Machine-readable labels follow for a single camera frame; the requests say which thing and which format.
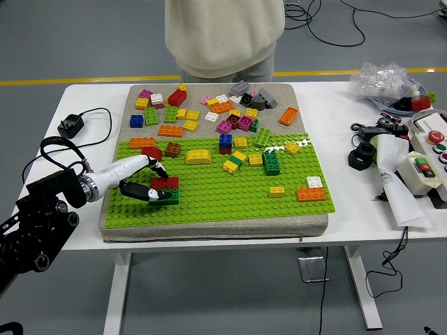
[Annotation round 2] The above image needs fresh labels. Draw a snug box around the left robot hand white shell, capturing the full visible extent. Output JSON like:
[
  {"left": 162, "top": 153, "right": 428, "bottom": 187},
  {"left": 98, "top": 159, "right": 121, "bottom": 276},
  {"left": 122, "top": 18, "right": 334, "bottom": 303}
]
[{"left": 87, "top": 154, "right": 174, "bottom": 207}]

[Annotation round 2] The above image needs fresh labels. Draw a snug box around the red curved brick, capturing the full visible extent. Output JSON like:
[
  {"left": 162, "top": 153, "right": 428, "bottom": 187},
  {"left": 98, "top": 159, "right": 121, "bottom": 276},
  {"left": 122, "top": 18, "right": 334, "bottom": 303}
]
[{"left": 140, "top": 146, "right": 163, "bottom": 162}]

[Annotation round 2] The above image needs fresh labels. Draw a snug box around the red eight-stud brick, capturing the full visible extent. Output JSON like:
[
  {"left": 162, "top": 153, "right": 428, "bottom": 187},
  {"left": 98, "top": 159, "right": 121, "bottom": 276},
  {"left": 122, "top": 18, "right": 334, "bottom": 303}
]
[
  {"left": 167, "top": 89, "right": 189, "bottom": 107},
  {"left": 150, "top": 176, "right": 180, "bottom": 191},
  {"left": 411, "top": 96, "right": 432, "bottom": 112}
]

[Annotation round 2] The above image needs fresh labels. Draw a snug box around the brown four-stud brick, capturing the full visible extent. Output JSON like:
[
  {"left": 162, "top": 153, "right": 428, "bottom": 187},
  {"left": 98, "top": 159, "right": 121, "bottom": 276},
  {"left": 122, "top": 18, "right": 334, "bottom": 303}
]
[{"left": 164, "top": 141, "right": 182, "bottom": 158}]

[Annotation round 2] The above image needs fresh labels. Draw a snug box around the dark green eight-stud brick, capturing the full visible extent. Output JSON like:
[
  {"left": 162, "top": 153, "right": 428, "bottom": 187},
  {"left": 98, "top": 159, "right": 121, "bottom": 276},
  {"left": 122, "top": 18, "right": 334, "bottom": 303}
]
[{"left": 149, "top": 188, "right": 181, "bottom": 206}]

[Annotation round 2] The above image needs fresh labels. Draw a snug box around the blue and red brick stack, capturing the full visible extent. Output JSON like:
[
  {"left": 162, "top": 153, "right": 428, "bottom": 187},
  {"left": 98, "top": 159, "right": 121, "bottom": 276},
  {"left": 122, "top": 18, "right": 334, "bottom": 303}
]
[{"left": 219, "top": 133, "right": 234, "bottom": 155}]

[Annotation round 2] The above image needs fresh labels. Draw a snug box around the yellow and green brick stack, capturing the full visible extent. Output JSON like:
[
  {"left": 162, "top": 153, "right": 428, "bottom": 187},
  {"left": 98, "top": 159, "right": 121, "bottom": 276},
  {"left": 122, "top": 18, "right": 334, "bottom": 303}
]
[{"left": 222, "top": 150, "right": 249, "bottom": 174}]

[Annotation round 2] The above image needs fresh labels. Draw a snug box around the dark green big-stud brick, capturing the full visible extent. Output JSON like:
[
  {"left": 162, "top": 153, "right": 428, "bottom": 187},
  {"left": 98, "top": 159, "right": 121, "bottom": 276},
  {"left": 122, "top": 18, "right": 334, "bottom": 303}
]
[{"left": 262, "top": 149, "right": 281, "bottom": 177}]

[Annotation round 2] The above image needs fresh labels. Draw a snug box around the orange eight-stud brick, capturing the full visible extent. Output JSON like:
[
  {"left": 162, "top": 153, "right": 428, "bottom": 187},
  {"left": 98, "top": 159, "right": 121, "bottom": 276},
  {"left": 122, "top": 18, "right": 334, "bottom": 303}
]
[
  {"left": 157, "top": 124, "right": 185, "bottom": 138},
  {"left": 296, "top": 187, "right": 328, "bottom": 202},
  {"left": 129, "top": 137, "right": 156, "bottom": 150},
  {"left": 279, "top": 106, "right": 300, "bottom": 127},
  {"left": 209, "top": 100, "right": 235, "bottom": 114}
]

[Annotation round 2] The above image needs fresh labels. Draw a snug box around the yellow curved brick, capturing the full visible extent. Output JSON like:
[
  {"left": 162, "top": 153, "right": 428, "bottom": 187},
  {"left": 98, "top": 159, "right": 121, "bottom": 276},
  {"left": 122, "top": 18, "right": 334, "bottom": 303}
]
[{"left": 184, "top": 148, "right": 213, "bottom": 165}]

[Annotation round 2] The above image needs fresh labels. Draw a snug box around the green studded baseplate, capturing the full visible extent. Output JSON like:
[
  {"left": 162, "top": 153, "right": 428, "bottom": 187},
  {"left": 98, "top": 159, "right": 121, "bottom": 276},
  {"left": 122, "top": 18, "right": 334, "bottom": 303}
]
[{"left": 103, "top": 132, "right": 336, "bottom": 230}]

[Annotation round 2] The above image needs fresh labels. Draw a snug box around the light grey brick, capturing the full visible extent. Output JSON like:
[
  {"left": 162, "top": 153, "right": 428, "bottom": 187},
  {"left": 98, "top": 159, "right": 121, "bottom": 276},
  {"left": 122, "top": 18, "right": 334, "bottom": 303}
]
[{"left": 228, "top": 80, "right": 251, "bottom": 97}]

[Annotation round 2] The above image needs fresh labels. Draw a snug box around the long grey brick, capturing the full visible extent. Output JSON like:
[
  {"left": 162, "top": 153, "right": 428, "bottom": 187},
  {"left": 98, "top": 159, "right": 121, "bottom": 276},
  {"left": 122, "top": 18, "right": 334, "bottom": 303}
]
[{"left": 257, "top": 87, "right": 279, "bottom": 108}]

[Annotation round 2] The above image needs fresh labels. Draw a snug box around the white table leg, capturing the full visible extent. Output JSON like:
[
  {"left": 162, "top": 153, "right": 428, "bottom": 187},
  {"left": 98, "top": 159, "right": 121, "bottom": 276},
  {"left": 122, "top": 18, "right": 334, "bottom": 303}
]
[
  {"left": 343, "top": 245, "right": 383, "bottom": 331},
  {"left": 103, "top": 251, "right": 132, "bottom": 335}
]

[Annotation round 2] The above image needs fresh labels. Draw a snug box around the yellow floor tape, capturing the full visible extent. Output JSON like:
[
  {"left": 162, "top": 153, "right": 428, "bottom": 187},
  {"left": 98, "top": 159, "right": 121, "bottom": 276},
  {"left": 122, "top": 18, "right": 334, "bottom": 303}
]
[{"left": 0, "top": 67, "right": 447, "bottom": 87}]

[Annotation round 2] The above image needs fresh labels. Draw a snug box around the grey-brown cushion mat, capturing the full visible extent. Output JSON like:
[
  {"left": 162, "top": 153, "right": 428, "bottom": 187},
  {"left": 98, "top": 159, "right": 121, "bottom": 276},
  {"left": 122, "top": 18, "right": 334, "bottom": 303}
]
[{"left": 97, "top": 82, "right": 329, "bottom": 244}]

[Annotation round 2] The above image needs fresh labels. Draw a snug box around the silver floor plate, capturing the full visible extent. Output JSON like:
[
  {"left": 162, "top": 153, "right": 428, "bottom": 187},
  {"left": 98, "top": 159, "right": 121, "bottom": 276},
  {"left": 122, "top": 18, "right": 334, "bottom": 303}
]
[{"left": 298, "top": 256, "right": 330, "bottom": 283}]

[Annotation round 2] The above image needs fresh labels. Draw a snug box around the white paper sheet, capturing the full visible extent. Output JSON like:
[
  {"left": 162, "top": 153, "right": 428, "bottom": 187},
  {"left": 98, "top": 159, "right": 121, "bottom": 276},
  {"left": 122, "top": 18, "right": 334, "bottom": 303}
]
[{"left": 374, "top": 134, "right": 434, "bottom": 229}]

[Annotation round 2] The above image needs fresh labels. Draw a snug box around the person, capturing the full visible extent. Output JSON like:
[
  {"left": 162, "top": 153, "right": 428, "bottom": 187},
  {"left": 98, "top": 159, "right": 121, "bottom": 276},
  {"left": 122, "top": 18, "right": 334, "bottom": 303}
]
[{"left": 163, "top": 0, "right": 286, "bottom": 84}]

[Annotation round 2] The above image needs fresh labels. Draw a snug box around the large black nut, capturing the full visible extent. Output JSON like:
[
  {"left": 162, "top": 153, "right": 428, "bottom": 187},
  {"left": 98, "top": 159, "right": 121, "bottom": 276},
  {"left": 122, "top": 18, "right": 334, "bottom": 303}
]
[{"left": 347, "top": 141, "right": 377, "bottom": 171}]

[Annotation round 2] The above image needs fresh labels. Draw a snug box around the white emergency stop control box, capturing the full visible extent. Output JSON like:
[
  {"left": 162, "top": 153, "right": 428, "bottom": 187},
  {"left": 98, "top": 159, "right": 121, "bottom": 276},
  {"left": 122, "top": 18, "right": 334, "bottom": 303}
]
[{"left": 408, "top": 130, "right": 447, "bottom": 202}]

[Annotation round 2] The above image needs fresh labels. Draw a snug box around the lime green roll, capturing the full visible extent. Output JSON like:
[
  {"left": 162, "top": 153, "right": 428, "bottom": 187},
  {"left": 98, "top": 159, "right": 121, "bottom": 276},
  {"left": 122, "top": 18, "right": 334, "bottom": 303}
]
[{"left": 369, "top": 135, "right": 381, "bottom": 164}]

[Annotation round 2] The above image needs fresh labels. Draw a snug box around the black module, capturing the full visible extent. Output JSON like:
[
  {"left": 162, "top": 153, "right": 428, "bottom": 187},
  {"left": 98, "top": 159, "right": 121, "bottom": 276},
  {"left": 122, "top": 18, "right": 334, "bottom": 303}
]
[{"left": 390, "top": 124, "right": 410, "bottom": 140}]

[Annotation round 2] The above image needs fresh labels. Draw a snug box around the black power adapter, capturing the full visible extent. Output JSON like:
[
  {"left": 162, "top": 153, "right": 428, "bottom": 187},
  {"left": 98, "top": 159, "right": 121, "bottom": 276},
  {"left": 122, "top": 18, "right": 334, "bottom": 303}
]
[{"left": 358, "top": 126, "right": 391, "bottom": 137}]

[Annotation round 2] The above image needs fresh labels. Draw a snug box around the black object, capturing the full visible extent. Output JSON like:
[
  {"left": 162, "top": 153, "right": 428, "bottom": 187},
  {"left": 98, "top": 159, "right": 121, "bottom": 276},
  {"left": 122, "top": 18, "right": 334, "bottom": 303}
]
[{"left": 393, "top": 97, "right": 415, "bottom": 111}]

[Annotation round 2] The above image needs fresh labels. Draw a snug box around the light blue basin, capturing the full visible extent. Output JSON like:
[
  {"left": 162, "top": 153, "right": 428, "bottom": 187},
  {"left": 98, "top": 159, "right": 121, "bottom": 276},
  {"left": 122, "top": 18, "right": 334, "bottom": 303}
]
[{"left": 368, "top": 85, "right": 437, "bottom": 114}]

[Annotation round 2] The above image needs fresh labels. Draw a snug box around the clear plastic bag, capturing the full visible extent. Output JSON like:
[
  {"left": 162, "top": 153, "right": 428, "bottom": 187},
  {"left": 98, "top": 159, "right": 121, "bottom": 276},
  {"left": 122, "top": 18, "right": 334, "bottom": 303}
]
[{"left": 350, "top": 61, "right": 424, "bottom": 103}]

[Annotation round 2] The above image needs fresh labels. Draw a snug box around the black hanging cable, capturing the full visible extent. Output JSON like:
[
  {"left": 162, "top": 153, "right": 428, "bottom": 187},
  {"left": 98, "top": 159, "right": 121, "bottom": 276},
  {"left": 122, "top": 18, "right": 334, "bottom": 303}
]
[{"left": 365, "top": 226, "right": 409, "bottom": 299}]

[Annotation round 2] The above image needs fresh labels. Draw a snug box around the black cable under table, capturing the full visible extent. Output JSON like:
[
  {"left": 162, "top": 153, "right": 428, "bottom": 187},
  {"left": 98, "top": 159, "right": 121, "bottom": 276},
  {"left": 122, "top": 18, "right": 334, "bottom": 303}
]
[{"left": 318, "top": 246, "right": 330, "bottom": 335}]

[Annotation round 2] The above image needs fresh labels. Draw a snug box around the small white switch box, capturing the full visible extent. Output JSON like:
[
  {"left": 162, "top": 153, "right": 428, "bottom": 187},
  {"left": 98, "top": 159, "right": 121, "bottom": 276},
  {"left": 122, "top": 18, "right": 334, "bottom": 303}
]
[{"left": 397, "top": 151, "right": 444, "bottom": 197}]

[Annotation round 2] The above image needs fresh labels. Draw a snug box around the black floor cable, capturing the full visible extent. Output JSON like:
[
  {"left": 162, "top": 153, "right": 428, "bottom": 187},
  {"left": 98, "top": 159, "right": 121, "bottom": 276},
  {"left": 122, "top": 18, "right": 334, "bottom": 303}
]
[
  {"left": 340, "top": 0, "right": 447, "bottom": 20},
  {"left": 284, "top": 0, "right": 367, "bottom": 48}
]

